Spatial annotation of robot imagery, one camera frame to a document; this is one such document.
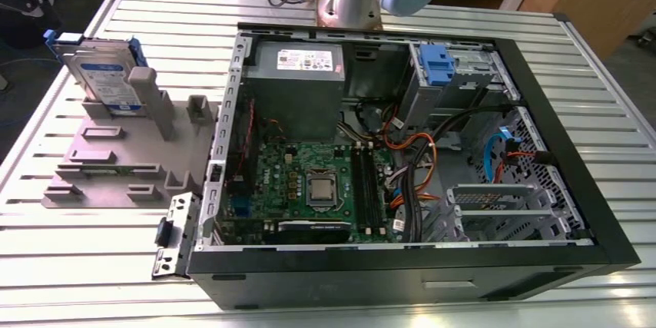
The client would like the CPU socket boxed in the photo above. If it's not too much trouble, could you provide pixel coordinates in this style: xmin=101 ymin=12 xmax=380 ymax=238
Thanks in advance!
xmin=304 ymin=168 xmax=344 ymax=213

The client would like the black RAM slot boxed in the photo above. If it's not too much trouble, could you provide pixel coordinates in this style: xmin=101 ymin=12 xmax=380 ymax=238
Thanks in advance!
xmin=364 ymin=141 xmax=389 ymax=235
xmin=350 ymin=141 xmax=374 ymax=235

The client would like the orange red power wire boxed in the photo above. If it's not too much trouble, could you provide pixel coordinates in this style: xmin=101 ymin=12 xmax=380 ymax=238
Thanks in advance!
xmin=501 ymin=150 xmax=558 ymax=164

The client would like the metal disk bay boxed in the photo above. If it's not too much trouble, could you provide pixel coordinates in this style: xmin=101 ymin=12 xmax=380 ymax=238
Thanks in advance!
xmin=442 ymin=183 xmax=586 ymax=244

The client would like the silver CPU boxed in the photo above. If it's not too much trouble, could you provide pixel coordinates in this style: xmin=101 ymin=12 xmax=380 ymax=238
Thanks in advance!
xmin=308 ymin=177 xmax=338 ymax=201

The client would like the black cable bundle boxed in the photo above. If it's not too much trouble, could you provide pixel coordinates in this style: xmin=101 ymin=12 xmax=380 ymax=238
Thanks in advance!
xmin=398 ymin=104 xmax=518 ymax=243

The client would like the green RAM stick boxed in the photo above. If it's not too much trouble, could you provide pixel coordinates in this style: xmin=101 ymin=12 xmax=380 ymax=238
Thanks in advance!
xmin=58 ymin=165 xmax=157 ymax=175

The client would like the grey metal drive cage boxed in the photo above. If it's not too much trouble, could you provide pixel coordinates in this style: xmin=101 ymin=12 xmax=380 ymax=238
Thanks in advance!
xmin=397 ymin=40 xmax=520 ymax=134

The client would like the grey parts rack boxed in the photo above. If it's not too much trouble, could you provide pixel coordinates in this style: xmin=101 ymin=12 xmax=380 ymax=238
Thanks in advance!
xmin=41 ymin=66 xmax=221 ymax=209

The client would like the blue drive latch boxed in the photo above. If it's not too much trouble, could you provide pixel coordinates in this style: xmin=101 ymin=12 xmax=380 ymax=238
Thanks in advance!
xmin=417 ymin=44 xmax=457 ymax=87

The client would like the hard disk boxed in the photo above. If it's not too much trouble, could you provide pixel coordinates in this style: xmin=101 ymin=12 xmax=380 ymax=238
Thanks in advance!
xmin=44 ymin=29 xmax=150 ymax=117

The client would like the orange wire bundle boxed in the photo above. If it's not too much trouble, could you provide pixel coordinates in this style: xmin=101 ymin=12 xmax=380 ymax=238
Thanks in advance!
xmin=381 ymin=131 xmax=442 ymax=206

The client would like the black blue bracket knob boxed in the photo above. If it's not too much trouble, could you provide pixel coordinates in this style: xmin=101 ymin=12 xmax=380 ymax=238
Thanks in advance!
xmin=154 ymin=217 xmax=174 ymax=247

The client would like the grey metal slot bracket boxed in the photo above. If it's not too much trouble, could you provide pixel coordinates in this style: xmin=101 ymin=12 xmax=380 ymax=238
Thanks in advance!
xmin=149 ymin=191 xmax=201 ymax=280

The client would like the green motherboard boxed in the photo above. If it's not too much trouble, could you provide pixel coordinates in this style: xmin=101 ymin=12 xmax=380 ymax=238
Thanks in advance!
xmin=220 ymin=141 xmax=405 ymax=247

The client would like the grey power supply unit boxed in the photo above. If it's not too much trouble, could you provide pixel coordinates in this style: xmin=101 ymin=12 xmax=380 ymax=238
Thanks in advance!
xmin=242 ymin=40 xmax=345 ymax=144

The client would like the black open PC case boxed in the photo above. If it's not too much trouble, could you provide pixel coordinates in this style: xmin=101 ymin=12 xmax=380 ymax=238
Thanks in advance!
xmin=184 ymin=22 xmax=642 ymax=310

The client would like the red black twisted wire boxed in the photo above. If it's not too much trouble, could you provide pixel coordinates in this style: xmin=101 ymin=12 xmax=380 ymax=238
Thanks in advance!
xmin=233 ymin=97 xmax=257 ymax=183

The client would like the black graphics card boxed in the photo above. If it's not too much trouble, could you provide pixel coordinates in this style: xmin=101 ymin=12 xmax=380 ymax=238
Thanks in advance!
xmin=264 ymin=219 xmax=356 ymax=245

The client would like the blue data wire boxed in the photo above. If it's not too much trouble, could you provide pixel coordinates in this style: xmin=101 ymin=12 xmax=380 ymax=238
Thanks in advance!
xmin=481 ymin=128 xmax=521 ymax=184

